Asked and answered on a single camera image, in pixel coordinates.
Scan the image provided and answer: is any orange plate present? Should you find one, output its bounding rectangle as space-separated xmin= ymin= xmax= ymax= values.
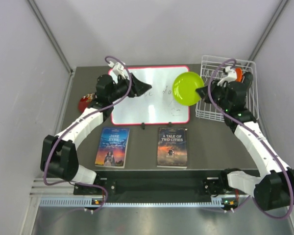
xmin=235 ymin=68 xmax=243 ymax=82

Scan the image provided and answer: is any Tale of Two Cities book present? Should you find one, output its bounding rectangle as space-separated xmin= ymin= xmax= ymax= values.
xmin=157 ymin=128 xmax=188 ymax=169

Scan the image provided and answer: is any white wire dish rack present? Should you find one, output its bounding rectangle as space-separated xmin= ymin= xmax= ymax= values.
xmin=196 ymin=55 xmax=259 ymax=121

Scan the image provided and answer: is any lime green plate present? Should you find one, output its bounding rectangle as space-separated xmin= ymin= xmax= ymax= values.
xmin=172 ymin=71 xmax=204 ymax=106

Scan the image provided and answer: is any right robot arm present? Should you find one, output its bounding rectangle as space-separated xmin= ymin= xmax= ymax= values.
xmin=196 ymin=72 xmax=294 ymax=211

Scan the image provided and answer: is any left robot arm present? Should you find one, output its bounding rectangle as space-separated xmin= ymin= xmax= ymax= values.
xmin=40 ymin=73 xmax=152 ymax=194

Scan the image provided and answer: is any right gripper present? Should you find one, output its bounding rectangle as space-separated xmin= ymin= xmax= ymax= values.
xmin=196 ymin=79 xmax=231 ymax=112

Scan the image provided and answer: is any aluminium rail frame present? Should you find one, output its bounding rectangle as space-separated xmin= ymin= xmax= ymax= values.
xmin=30 ymin=178 xmax=246 ymax=212

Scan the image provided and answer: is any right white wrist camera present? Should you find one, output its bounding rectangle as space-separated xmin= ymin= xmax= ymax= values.
xmin=217 ymin=66 xmax=237 ymax=86

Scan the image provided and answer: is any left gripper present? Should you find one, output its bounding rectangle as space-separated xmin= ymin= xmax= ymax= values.
xmin=108 ymin=73 xmax=151 ymax=103

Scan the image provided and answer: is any Jane Eyre book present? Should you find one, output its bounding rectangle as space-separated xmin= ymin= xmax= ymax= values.
xmin=95 ymin=127 xmax=130 ymax=168

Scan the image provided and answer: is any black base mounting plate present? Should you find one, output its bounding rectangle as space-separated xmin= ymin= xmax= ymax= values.
xmin=73 ymin=178 xmax=248 ymax=203

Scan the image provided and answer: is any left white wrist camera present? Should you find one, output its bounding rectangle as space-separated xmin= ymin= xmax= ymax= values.
xmin=108 ymin=61 xmax=126 ymax=78

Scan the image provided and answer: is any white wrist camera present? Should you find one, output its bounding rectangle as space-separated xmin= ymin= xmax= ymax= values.
xmin=108 ymin=61 xmax=126 ymax=78
xmin=217 ymin=66 xmax=237 ymax=86

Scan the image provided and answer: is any pink framed whiteboard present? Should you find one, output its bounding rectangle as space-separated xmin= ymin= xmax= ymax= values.
xmin=111 ymin=65 xmax=190 ymax=125

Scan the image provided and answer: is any red patterned plate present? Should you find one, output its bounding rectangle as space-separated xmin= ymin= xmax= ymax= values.
xmin=78 ymin=93 xmax=95 ymax=113

